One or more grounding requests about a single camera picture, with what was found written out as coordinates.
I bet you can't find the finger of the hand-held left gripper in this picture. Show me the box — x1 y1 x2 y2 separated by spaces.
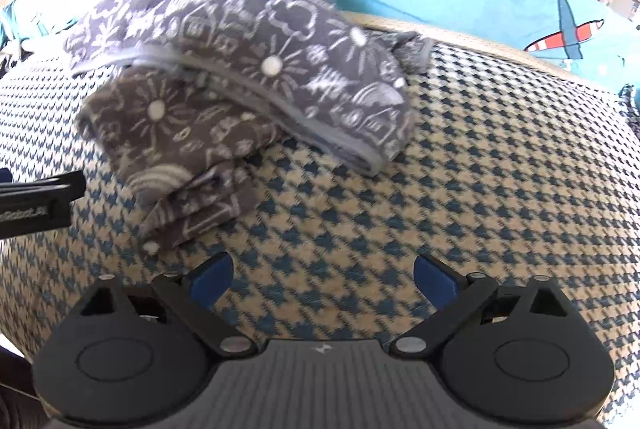
0 170 87 210

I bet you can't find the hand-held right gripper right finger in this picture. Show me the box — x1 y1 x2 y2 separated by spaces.
392 253 565 357

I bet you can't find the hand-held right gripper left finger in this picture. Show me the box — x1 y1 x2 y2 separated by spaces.
80 253 257 357

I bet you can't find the grey doodle-print fleece jacket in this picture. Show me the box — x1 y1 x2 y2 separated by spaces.
65 0 436 255

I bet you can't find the houndstooth sofa seat cover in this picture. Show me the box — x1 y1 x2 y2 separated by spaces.
0 36 640 429

